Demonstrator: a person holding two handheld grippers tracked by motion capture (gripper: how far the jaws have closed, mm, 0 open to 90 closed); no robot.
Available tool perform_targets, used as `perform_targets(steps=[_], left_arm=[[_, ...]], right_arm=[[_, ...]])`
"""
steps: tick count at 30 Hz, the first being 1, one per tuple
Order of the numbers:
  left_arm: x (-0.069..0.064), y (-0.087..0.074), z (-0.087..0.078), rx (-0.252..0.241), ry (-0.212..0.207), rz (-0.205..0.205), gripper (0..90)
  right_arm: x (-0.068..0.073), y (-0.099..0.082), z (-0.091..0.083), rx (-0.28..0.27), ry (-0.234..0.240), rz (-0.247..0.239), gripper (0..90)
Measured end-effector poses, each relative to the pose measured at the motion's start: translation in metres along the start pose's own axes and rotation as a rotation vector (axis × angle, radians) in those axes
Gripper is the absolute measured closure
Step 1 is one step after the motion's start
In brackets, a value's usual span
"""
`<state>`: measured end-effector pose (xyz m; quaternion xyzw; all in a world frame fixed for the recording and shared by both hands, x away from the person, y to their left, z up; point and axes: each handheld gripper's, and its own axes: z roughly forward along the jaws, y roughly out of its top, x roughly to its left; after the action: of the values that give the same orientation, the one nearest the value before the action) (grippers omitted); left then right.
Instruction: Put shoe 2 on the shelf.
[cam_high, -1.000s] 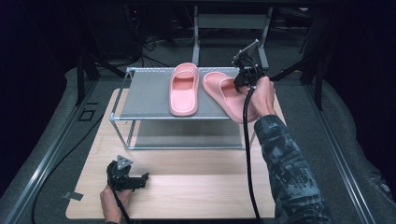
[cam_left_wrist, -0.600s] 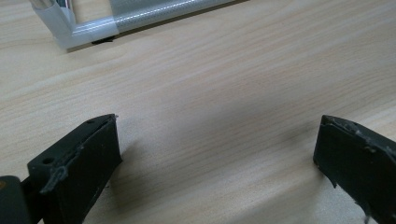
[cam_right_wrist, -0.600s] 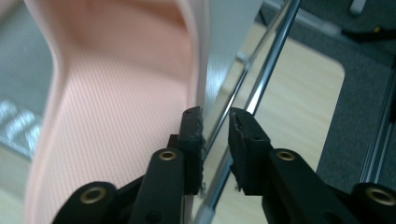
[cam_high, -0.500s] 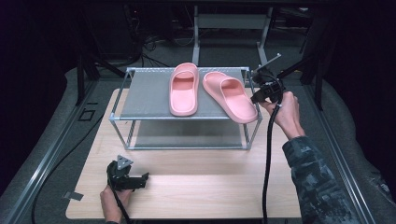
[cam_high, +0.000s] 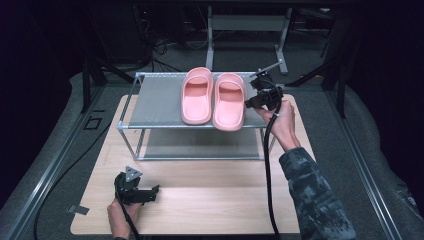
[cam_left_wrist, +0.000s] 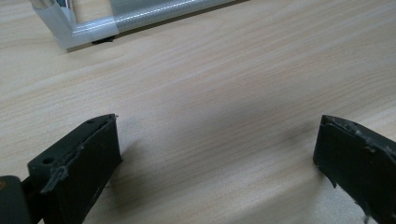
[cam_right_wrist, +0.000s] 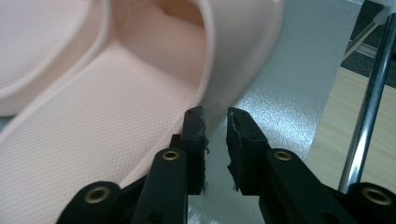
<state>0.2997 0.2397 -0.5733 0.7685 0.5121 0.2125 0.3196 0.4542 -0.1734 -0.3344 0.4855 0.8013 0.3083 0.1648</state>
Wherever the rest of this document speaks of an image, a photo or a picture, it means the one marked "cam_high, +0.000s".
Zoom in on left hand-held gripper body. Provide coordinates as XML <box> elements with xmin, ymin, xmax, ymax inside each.
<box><xmin>114</xmin><ymin>165</ymin><xmax>144</xmax><ymax>205</ymax></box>

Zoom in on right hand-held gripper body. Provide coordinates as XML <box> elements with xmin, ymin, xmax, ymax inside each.
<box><xmin>254</xmin><ymin>60</ymin><xmax>285</xmax><ymax>111</ymax></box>

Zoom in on pink slipper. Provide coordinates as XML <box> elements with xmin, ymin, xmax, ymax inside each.
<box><xmin>180</xmin><ymin>66</ymin><xmax>215</xmax><ymax>126</ymax></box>
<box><xmin>212</xmin><ymin>72</ymin><xmax>248</xmax><ymax>132</ymax></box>

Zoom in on grey metal shoe rack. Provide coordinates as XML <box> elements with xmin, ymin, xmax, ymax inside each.
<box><xmin>116</xmin><ymin>70</ymin><xmax>282</xmax><ymax>162</ymax></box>

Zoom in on person's left hand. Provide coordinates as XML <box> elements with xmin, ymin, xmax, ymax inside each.
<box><xmin>107</xmin><ymin>199</ymin><xmax>143</xmax><ymax>238</ymax></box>

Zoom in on person's right hand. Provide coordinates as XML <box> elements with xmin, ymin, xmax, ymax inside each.
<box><xmin>254</xmin><ymin>99</ymin><xmax>301</xmax><ymax>153</ymax></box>

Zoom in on grey tape piece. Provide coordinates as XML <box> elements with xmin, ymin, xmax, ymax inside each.
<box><xmin>67</xmin><ymin>204</ymin><xmax>91</xmax><ymax>216</ymax></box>

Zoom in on grey metal stand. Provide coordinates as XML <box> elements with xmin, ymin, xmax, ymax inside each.
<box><xmin>204</xmin><ymin>5</ymin><xmax>293</xmax><ymax>76</ymax></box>

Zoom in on black metal stand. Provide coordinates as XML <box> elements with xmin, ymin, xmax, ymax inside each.
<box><xmin>81</xmin><ymin>56</ymin><xmax>134</xmax><ymax>114</ymax></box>
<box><xmin>286</xmin><ymin>59</ymin><xmax>348</xmax><ymax>119</ymax></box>

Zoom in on left hand-held gripper black cable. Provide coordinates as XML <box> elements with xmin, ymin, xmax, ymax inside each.
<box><xmin>114</xmin><ymin>189</ymin><xmax>143</xmax><ymax>240</ymax></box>

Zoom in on hand-held gripper black cable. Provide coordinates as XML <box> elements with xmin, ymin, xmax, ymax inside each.
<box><xmin>114</xmin><ymin>189</ymin><xmax>143</xmax><ymax>240</ymax></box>
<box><xmin>262</xmin><ymin>79</ymin><xmax>285</xmax><ymax>240</ymax></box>

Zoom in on right hand-held gripper black cable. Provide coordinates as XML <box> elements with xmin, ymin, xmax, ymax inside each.
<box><xmin>262</xmin><ymin>79</ymin><xmax>285</xmax><ymax>240</ymax></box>

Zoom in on thin black floor cable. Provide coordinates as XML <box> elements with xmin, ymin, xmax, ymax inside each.
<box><xmin>33</xmin><ymin>122</ymin><xmax>113</xmax><ymax>240</ymax></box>

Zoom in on aluminium floor rail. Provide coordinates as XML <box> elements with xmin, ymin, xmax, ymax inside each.
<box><xmin>328</xmin><ymin>89</ymin><xmax>404</xmax><ymax>240</ymax></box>
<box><xmin>3</xmin><ymin>87</ymin><xmax>103</xmax><ymax>240</ymax></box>

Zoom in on bundle of black cables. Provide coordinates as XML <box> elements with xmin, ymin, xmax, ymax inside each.
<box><xmin>141</xmin><ymin>31</ymin><xmax>209</xmax><ymax>73</ymax></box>

